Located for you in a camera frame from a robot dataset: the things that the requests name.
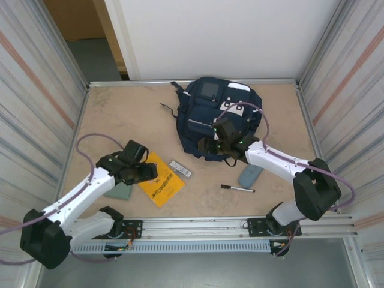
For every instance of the thin aluminium table rail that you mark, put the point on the thin aluminium table rail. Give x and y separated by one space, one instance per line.
144 82

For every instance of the blue-grey glasses case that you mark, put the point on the blue-grey glasses case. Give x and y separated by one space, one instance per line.
249 177

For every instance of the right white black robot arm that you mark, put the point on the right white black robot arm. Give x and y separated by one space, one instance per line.
270 156

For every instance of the black white marker pen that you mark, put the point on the black white marker pen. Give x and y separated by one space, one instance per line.
240 189

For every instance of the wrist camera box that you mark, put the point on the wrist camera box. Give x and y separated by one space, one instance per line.
226 127
135 150

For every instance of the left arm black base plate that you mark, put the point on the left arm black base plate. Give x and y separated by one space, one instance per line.
135 228

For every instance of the wide aluminium mounting rail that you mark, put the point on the wide aluminium mounting rail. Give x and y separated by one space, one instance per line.
195 225

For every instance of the navy blue backpack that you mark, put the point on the navy blue backpack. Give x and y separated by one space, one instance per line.
207 114

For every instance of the green sponge block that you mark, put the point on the green sponge block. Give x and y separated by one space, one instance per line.
120 193

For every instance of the white door frame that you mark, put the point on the white door frame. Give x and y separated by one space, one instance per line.
120 39

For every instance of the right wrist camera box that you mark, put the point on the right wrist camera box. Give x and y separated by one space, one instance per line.
226 127

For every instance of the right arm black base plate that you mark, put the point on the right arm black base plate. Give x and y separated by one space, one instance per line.
255 226

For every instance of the yellow picture book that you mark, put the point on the yellow picture book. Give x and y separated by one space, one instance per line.
163 187

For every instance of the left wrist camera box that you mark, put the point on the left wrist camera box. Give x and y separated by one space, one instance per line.
135 150

